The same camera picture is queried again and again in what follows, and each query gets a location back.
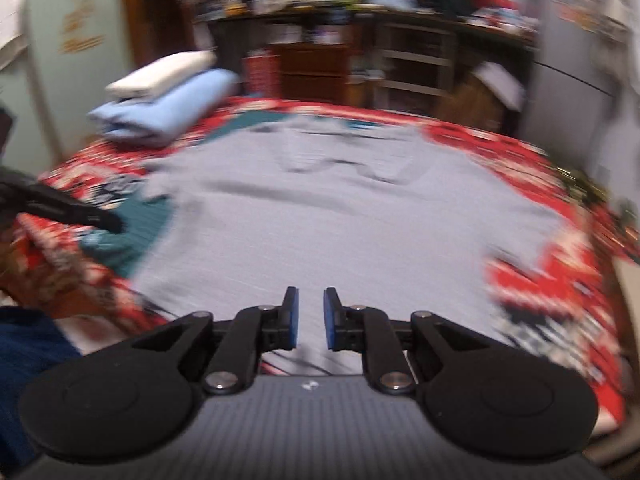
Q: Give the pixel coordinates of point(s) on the light blue folded blanket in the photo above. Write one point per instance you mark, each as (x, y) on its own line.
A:
(170, 110)

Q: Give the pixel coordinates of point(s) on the stack of flattened cardboard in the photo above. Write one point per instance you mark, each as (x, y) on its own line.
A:
(475, 100)

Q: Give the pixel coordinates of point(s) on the wooden drawer cabinet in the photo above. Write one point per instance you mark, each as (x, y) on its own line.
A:
(310, 72)

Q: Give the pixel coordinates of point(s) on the wooden door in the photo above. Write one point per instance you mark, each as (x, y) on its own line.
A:
(155, 10)

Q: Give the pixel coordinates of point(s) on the green cutting mat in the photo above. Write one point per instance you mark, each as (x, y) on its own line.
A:
(145, 232)

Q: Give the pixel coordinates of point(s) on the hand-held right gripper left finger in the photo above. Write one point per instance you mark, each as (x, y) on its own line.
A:
(290, 317)

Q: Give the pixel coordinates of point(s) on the person's dark blue clothing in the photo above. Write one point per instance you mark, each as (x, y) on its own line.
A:
(25, 385)

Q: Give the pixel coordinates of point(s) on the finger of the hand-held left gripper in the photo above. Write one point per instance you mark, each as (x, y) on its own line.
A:
(65, 207)

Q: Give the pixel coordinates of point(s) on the white folded cloth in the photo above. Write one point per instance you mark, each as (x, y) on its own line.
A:
(160, 75)

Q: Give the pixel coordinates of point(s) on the grey t-shirt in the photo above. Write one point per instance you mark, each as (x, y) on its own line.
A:
(325, 210)

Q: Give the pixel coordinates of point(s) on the christmas garland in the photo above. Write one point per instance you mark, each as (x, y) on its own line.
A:
(595, 195)

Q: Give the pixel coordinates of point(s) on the white plastic drawer unit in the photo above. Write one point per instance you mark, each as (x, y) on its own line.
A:
(415, 60)

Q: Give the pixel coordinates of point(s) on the silver refrigerator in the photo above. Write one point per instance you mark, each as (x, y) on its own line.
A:
(575, 60)

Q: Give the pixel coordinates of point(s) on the red patterned blanket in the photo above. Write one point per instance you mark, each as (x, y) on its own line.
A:
(540, 280)

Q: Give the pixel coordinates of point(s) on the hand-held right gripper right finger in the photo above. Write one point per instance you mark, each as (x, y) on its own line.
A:
(331, 317)

